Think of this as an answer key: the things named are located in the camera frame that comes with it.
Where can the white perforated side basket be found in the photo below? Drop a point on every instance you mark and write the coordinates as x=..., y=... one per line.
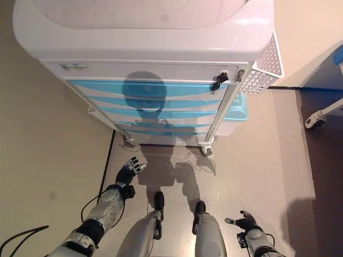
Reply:
x=264, y=67

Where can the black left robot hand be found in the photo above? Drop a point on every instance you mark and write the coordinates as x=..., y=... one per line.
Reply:
x=125, y=174

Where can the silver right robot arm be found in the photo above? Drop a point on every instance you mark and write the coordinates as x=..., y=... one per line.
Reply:
x=259, y=242

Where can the white hospital bed frame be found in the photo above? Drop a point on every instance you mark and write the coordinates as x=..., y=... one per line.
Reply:
x=321, y=77

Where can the silver robot leg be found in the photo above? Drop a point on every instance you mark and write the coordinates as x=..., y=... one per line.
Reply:
x=147, y=228
x=207, y=231

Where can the white top drawer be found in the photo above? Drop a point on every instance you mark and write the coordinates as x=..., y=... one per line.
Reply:
x=139, y=70

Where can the white cart caster wheel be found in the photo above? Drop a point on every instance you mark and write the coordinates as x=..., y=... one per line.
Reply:
x=207, y=150
x=131, y=139

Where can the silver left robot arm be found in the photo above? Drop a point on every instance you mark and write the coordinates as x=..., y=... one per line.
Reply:
x=94, y=220

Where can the blue white drawer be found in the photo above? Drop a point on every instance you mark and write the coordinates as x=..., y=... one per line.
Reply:
x=166, y=103
x=160, y=113
x=160, y=89
x=160, y=128

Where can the black key bunch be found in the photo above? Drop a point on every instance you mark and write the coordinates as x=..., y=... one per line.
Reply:
x=219, y=81

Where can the white bed caster wheel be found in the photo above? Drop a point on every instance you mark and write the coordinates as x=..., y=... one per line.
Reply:
x=314, y=121

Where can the silver left robot leg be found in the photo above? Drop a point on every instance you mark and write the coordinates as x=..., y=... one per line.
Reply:
x=147, y=228

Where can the silver right robot leg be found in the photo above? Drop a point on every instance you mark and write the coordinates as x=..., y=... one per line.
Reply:
x=207, y=231

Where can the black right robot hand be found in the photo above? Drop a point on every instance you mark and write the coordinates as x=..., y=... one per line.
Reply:
x=247, y=220

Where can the metal cart latch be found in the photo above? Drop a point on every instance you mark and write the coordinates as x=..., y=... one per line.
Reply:
x=239, y=75

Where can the white medical cart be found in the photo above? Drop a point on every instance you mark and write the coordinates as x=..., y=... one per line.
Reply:
x=139, y=40

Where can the drawer label sticker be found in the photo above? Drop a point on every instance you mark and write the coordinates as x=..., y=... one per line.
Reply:
x=74, y=66

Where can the light blue waste bin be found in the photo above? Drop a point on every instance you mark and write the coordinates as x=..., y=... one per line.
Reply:
x=235, y=112

